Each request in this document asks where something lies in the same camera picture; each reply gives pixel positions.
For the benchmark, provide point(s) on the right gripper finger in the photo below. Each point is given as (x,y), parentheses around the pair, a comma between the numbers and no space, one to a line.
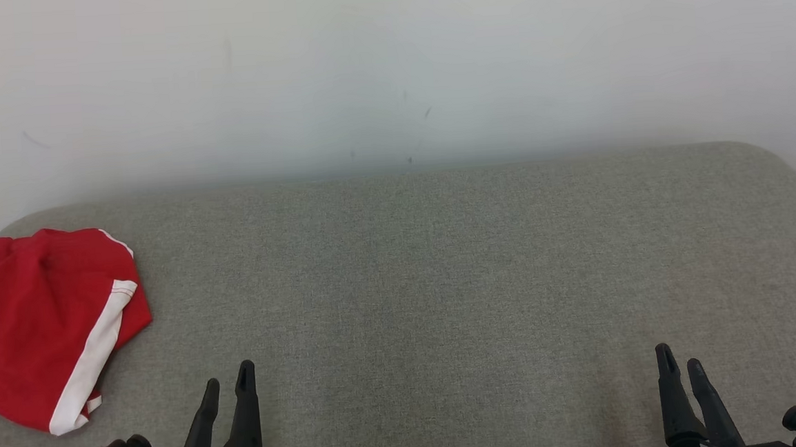
(675,407)
(715,411)

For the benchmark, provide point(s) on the red shorts with white stripe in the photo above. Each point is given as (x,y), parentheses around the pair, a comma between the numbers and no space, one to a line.
(38,321)

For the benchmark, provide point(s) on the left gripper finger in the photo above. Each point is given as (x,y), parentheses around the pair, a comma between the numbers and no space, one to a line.
(245,419)
(203,429)

